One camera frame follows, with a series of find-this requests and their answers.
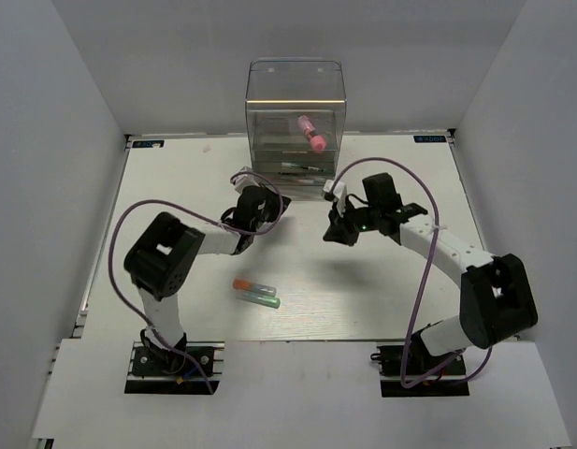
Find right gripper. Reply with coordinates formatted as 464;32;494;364
324;197;382;246

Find orange capped highlighter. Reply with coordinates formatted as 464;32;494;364
233;279;277;297

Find pink capped marker bottle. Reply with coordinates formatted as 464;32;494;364
297;115;326;153

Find clear acrylic drawer organizer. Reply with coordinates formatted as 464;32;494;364
245;58;347;199

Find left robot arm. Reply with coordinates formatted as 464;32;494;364
123;185;292;373

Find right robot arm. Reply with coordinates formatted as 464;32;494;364
323;173;538;373

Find green capped highlighter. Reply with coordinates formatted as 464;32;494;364
236;290;281;309

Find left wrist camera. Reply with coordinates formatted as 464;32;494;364
230;167;259;194

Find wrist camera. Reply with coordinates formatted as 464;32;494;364
322;180;348;204
230;167;259;194

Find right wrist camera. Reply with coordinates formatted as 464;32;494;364
322;180;348;204

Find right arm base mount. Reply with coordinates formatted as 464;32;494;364
370;343;470;399

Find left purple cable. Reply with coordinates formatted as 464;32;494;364
108;170;284;393

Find purple cable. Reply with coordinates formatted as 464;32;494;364
108;170;284;393
324;156;495;390

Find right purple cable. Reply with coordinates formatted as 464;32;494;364
324;156;495;390

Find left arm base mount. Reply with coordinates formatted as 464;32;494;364
124;341;224;396

